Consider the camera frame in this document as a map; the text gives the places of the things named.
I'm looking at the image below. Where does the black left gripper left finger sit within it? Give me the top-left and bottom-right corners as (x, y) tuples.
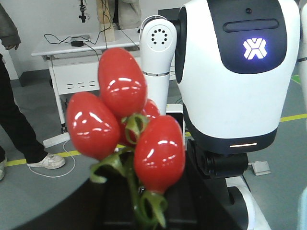
(14, 171), (108, 230)

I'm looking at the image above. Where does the white power strip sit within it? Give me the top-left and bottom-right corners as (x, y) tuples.
(43, 132), (70, 148)

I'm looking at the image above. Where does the person in beige hoodie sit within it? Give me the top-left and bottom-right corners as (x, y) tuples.
(96, 0), (142, 30)

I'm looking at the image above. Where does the white humanoid robot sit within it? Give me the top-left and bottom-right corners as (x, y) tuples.
(140, 0), (300, 230)

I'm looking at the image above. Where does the person in grey jacket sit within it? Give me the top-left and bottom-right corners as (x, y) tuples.
(0, 6), (65, 169)

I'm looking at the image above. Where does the red cherry tomato bunch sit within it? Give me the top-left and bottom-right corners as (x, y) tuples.
(66, 47), (186, 230)

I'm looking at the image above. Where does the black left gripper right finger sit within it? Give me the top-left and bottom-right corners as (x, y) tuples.
(166, 139), (245, 230)

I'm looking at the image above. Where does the white desk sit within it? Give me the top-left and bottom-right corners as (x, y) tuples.
(31, 27), (177, 134)

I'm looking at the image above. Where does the black camera rig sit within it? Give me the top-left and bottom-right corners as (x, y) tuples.
(79, 0), (86, 23)

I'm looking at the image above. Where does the black power adapter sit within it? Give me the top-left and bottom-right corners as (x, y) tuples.
(71, 40), (84, 47)

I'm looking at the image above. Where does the white foot pedal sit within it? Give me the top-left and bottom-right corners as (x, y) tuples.
(252, 161), (271, 176)

